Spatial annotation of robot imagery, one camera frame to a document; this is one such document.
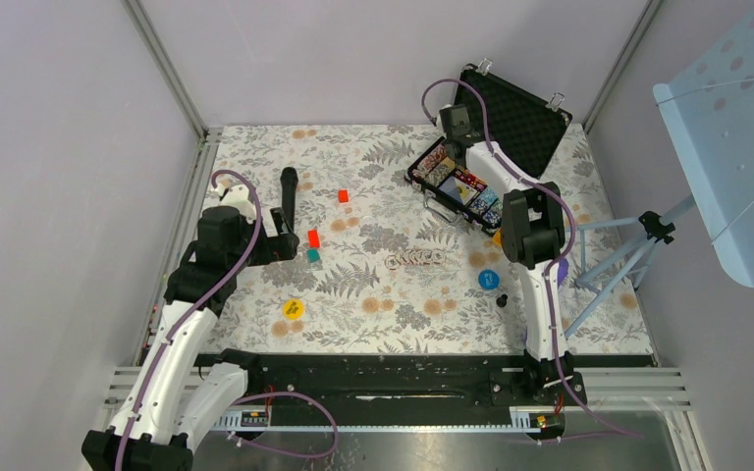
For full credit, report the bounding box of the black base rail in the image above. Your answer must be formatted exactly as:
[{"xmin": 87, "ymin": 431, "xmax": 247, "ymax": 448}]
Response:
[{"xmin": 194, "ymin": 349, "xmax": 587, "ymax": 429}]

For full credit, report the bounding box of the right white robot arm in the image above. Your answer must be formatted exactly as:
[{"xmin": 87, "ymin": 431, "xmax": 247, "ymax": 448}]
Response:
[{"xmin": 434, "ymin": 105, "xmax": 587, "ymax": 407}]

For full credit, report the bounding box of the teal cube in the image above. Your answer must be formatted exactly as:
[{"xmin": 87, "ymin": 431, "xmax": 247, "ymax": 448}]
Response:
[{"xmin": 307, "ymin": 248, "xmax": 320, "ymax": 263}]

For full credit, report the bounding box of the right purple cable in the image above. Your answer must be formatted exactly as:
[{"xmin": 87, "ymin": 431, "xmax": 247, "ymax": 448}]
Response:
[{"xmin": 420, "ymin": 78, "xmax": 642, "ymax": 445}]

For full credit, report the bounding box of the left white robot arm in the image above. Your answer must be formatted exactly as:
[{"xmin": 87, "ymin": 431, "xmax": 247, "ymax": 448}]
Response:
[{"xmin": 81, "ymin": 183, "xmax": 299, "ymax": 470}]

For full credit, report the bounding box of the black chess pawn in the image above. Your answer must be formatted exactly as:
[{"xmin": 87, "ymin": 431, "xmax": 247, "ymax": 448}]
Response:
[{"xmin": 496, "ymin": 294, "xmax": 509, "ymax": 308}]

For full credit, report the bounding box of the black cylinder orange cap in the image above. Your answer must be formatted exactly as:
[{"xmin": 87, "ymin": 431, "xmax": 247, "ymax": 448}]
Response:
[{"xmin": 280, "ymin": 167, "xmax": 298, "ymax": 233}]

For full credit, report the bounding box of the row of red poker chips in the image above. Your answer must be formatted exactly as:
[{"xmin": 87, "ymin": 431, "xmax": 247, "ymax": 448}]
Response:
[{"xmin": 384, "ymin": 249, "xmax": 447, "ymax": 271}]

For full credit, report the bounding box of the black poker case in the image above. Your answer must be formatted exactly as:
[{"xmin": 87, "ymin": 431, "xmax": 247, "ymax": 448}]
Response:
[{"xmin": 404, "ymin": 59, "xmax": 572, "ymax": 236}]

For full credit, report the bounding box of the floral table mat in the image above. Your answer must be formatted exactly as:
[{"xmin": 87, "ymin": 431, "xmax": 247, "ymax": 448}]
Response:
[{"xmin": 163, "ymin": 125, "xmax": 655, "ymax": 357}]

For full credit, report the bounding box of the yellow big blind button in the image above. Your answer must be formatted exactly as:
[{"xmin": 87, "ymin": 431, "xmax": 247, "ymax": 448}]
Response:
[{"xmin": 282, "ymin": 298, "xmax": 305, "ymax": 320}]

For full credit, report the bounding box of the long red block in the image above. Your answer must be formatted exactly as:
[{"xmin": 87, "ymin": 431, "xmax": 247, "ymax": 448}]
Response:
[{"xmin": 307, "ymin": 229, "xmax": 321, "ymax": 249}]

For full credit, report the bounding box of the blue small blind button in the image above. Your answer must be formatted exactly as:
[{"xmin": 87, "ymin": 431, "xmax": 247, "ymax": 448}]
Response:
[{"xmin": 477, "ymin": 269, "xmax": 501, "ymax": 290}]

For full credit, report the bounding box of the light blue music stand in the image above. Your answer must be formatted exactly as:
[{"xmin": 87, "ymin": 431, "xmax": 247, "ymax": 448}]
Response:
[{"xmin": 575, "ymin": 10, "xmax": 754, "ymax": 302}]

